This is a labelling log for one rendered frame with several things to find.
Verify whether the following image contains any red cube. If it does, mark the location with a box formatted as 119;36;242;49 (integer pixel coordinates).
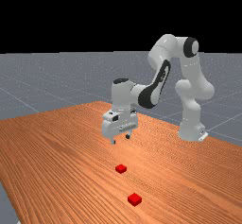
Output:
127;192;143;207
114;164;128;175

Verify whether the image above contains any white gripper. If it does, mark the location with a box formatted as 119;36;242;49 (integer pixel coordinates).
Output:
101;109;139;146

